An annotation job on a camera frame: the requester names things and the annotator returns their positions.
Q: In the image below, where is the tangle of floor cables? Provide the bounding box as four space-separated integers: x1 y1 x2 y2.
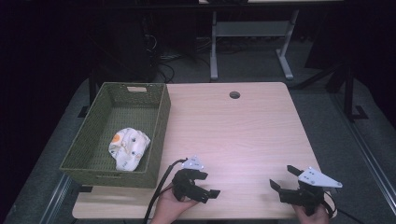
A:
146 34 213 84

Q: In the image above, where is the dark computer tower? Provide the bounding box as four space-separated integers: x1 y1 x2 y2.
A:
92 12 158 83

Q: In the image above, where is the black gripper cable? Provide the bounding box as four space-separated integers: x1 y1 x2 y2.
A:
142 158 189 224
321 189 366 224

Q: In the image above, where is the white printed cloth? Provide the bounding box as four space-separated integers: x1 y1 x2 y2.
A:
107 127 152 173

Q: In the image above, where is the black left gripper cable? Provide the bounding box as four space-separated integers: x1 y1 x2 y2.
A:
142 158 189 224

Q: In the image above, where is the black metal stand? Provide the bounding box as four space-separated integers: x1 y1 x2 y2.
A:
341 66 369 123

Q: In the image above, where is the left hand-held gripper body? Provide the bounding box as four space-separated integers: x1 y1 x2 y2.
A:
171 155 209 203

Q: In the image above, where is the grey metal desk frame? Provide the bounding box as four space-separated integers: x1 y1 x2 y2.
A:
209 8 301 81

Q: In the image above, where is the person's left hand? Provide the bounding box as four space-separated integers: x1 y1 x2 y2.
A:
150 185 201 224

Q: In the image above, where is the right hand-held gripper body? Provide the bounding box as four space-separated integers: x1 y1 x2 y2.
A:
278 166 344 217

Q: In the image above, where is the green woven storage basket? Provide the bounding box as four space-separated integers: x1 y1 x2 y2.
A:
59 81 172 189

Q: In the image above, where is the person's right hand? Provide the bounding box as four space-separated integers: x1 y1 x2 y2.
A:
291 203 331 224

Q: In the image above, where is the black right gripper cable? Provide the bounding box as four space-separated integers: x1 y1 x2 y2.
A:
321 189 366 224

